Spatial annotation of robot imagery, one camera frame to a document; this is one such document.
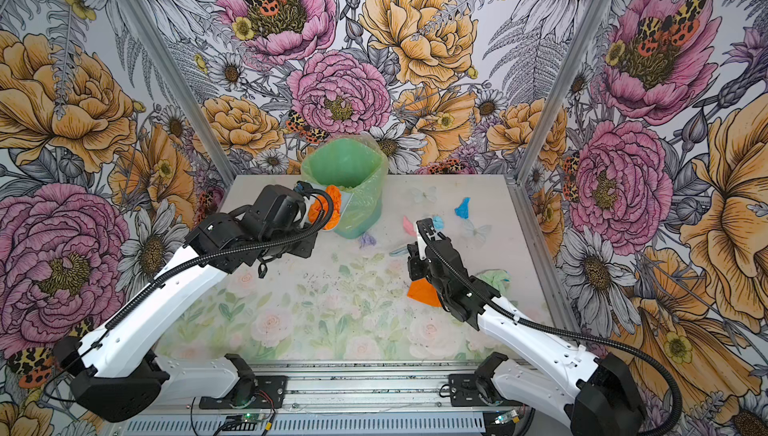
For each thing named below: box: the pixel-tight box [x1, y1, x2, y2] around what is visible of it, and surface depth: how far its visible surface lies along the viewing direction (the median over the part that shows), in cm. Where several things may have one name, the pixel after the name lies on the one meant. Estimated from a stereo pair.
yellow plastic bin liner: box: [300, 136, 389, 239], surface depth 98 cm
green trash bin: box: [301, 137, 388, 239], surface depth 98 cm
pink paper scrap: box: [403, 215, 417, 237], surface depth 110 cm
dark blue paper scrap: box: [454, 197, 471, 219], surface depth 114 cm
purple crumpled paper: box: [359, 233, 377, 249], surface depth 104 cm
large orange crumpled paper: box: [406, 278, 442, 307], surface depth 91 cm
